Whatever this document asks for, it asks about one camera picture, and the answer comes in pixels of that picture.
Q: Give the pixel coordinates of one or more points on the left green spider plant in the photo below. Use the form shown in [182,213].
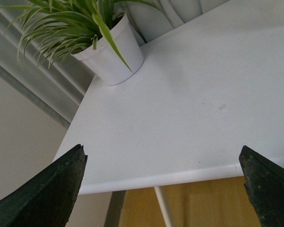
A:
[64,27]

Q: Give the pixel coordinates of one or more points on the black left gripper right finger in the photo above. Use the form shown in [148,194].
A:
[264,184]

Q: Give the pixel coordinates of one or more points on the white table leg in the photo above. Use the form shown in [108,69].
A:
[164,206]

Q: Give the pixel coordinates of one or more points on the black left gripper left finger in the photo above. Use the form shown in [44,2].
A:
[46,200]

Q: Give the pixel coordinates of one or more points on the left white plant pot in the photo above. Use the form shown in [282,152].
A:
[106,64]

